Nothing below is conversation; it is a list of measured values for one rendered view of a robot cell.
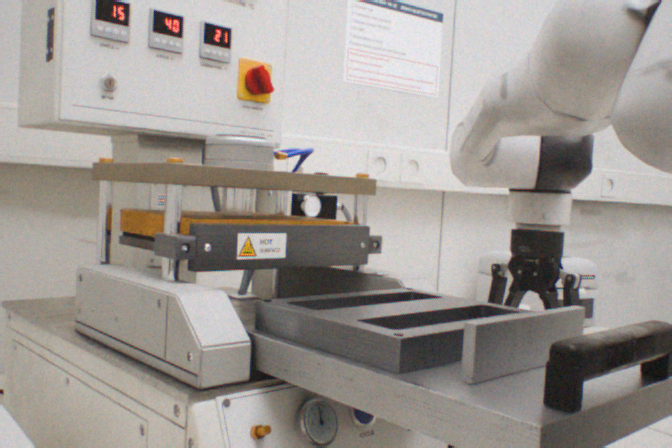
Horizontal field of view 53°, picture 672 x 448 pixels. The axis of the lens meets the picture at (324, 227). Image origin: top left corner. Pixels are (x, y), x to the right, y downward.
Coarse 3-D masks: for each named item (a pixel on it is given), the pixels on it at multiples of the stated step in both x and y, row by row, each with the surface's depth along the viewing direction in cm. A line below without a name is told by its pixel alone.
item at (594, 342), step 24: (576, 336) 42; (600, 336) 42; (624, 336) 43; (648, 336) 45; (552, 360) 40; (576, 360) 39; (600, 360) 41; (624, 360) 43; (648, 360) 46; (552, 384) 40; (576, 384) 39; (576, 408) 39
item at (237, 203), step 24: (240, 192) 75; (120, 216) 76; (144, 216) 72; (192, 216) 67; (216, 216) 70; (240, 216) 73; (264, 216) 77; (288, 216) 81; (120, 240) 76; (144, 240) 72
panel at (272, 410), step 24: (288, 384) 58; (240, 408) 54; (264, 408) 55; (288, 408) 57; (336, 408) 60; (240, 432) 53; (264, 432) 53; (288, 432) 56; (360, 432) 61; (384, 432) 63; (408, 432) 65
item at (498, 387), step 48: (480, 336) 44; (528, 336) 48; (336, 384) 48; (384, 384) 45; (432, 384) 43; (480, 384) 44; (528, 384) 45; (624, 384) 46; (432, 432) 42; (480, 432) 39; (528, 432) 37; (576, 432) 39; (624, 432) 44
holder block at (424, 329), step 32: (256, 320) 57; (288, 320) 54; (320, 320) 51; (352, 320) 51; (384, 320) 53; (416, 320) 56; (448, 320) 59; (352, 352) 49; (384, 352) 46; (416, 352) 47; (448, 352) 49
